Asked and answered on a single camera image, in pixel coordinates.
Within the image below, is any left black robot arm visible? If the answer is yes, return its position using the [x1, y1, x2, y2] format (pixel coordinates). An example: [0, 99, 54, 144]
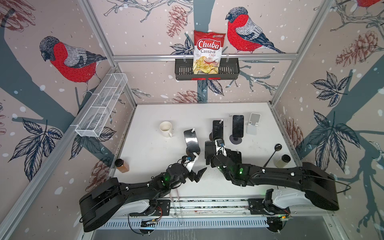
[79, 155, 207, 233]

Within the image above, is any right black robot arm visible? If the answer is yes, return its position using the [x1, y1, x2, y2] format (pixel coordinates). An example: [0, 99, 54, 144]
[205, 139, 340, 211]

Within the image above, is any large black reflective phone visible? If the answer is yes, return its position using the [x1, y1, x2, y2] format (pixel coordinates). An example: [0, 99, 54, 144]
[184, 129, 200, 147]

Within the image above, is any purple-edged black phone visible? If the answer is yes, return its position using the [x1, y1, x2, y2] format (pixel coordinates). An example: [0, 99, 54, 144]
[212, 120, 224, 141]

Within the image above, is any grey round base stand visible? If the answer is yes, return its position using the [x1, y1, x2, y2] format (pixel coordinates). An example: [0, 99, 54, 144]
[230, 135, 243, 145]

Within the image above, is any tall black phone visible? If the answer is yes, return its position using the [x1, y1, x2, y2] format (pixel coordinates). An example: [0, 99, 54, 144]
[232, 115, 244, 138]

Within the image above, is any right pink chopstick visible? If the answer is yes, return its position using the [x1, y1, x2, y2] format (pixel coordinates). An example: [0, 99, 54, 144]
[176, 190, 183, 226]

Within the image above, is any pink chopstick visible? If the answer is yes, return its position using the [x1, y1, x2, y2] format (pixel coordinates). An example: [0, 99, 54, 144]
[169, 193, 178, 218]
[176, 190, 183, 226]

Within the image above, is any left pink chopstick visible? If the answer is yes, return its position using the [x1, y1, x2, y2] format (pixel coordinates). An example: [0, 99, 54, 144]
[169, 193, 178, 218]

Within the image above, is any white ceramic mug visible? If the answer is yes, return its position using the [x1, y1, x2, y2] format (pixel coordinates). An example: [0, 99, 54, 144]
[159, 121, 173, 138]

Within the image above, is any Chuba cassava chips bag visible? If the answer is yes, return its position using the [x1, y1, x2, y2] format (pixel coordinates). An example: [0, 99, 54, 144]
[193, 31, 226, 74]

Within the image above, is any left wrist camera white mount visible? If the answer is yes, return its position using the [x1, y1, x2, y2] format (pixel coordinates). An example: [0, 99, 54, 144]
[185, 152, 199, 172]

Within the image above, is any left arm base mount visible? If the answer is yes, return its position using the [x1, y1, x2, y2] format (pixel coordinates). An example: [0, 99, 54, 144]
[129, 200, 171, 217]

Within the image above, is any aluminium front rail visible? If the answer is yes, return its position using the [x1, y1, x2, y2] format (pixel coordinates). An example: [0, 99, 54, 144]
[113, 196, 331, 217]

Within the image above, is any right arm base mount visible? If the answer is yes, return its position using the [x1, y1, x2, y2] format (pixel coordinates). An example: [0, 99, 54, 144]
[247, 189, 291, 216]

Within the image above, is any black wire wall basket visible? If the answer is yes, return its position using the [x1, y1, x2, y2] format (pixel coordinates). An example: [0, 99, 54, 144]
[175, 58, 240, 81]

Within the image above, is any white wire mesh shelf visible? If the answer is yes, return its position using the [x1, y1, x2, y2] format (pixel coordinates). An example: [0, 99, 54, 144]
[75, 73, 128, 138]

